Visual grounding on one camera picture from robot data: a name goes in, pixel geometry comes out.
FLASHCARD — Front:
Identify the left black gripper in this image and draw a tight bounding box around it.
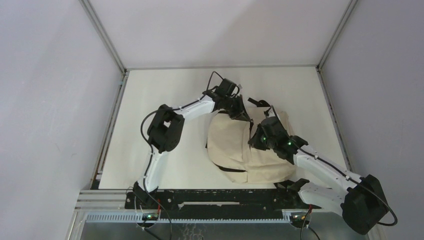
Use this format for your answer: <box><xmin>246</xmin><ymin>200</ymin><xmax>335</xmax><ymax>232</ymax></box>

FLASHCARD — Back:
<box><xmin>222</xmin><ymin>94</ymin><xmax>250</xmax><ymax>122</ymax></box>

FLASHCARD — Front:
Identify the beige canvas backpack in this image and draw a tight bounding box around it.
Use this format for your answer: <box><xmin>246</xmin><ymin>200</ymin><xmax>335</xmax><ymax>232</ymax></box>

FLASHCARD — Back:
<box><xmin>206</xmin><ymin>98</ymin><xmax>296</xmax><ymax>184</ymax></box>

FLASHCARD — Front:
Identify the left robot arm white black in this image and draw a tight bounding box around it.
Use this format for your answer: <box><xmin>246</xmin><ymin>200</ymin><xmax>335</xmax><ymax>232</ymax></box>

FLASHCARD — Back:
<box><xmin>133</xmin><ymin>78</ymin><xmax>251</xmax><ymax>209</ymax></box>

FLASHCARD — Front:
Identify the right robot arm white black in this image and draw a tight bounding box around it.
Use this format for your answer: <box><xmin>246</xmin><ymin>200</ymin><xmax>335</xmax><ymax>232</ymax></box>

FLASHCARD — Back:
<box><xmin>248</xmin><ymin>116</ymin><xmax>390</xmax><ymax>235</ymax></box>

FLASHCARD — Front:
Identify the white slotted cable duct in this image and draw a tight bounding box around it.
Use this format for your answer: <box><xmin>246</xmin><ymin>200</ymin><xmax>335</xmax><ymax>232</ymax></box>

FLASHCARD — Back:
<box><xmin>85</xmin><ymin>212</ymin><xmax>293</xmax><ymax>224</ymax></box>

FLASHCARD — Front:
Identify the black mounting base rail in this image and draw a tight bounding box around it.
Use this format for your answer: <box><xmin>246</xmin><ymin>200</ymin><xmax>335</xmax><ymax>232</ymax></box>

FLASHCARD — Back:
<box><xmin>124</xmin><ymin>188</ymin><xmax>310</xmax><ymax>219</ymax></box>

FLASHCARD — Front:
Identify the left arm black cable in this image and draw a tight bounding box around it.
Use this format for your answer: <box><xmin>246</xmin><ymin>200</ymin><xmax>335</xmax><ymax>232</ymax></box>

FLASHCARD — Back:
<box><xmin>139</xmin><ymin>70</ymin><xmax>225</xmax><ymax>240</ymax></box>

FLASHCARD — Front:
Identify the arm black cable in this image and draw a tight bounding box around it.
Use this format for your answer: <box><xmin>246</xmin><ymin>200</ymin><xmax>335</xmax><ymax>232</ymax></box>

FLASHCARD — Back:
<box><xmin>264</xmin><ymin>105</ymin><xmax>398</xmax><ymax>228</ymax></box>
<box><xmin>139</xmin><ymin>70</ymin><xmax>225</xmax><ymax>240</ymax></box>

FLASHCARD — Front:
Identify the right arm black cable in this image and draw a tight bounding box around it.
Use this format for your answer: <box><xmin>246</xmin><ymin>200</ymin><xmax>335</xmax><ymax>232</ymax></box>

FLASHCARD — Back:
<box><xmin>264</xmin><ymin>105</ymin><xmax>398</xmax><ymax>228</ymax></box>

